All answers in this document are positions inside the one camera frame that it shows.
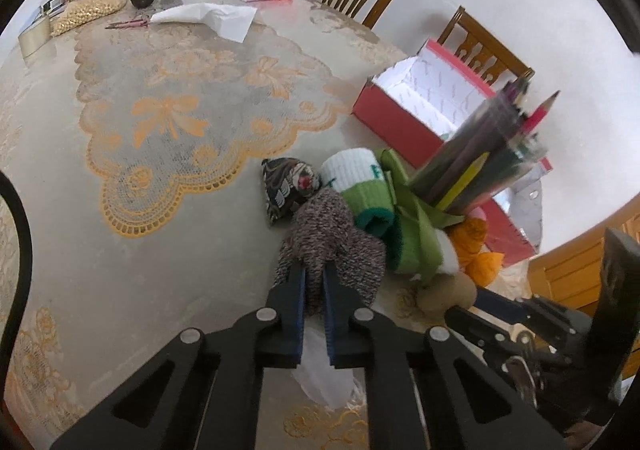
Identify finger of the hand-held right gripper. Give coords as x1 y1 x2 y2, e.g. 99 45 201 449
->
444 305 509 357
475 288 532 319

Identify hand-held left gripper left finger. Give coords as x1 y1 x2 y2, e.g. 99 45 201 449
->
50 260 307 450

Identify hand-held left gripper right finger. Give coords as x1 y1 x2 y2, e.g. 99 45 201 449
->
324 263 566 450

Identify grey knit sock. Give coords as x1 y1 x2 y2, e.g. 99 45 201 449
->
274 190 387 317

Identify dark patterned beanbag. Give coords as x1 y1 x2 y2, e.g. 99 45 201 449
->
261 157 322 227

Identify red cardboard box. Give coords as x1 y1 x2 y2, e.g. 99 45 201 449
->
352 39 553 261

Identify beige soft toy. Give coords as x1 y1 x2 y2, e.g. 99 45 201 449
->
417 275 476 313

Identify white plastic bag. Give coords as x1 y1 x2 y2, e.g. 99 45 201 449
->
295 325 362 408

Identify orange sock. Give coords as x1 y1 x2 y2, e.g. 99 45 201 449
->
447 210 506 288

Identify brown wooden furniture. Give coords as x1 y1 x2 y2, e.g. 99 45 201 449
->
527 190 640 326

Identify beige floral tablecloth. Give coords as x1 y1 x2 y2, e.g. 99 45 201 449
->
0 0 531 450

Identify green cloth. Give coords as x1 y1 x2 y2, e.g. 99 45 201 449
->
380 149 468 281

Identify jar of coloured pencils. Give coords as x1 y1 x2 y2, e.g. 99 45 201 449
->
415 77 561 211

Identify orange lace table mat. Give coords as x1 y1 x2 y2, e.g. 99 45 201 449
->
74 20 371 238

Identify white tissue paper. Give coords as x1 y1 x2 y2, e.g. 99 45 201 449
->
150 3 258 43

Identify pink scissors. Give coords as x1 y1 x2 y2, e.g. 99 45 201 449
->
105 16 151 30

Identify plastic bag of beans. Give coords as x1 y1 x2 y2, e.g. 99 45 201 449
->
50 0 128 37

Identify clear tape roll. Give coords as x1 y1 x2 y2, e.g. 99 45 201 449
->
19 15 53 56

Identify black cable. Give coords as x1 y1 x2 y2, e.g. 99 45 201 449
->
0 171 35 366

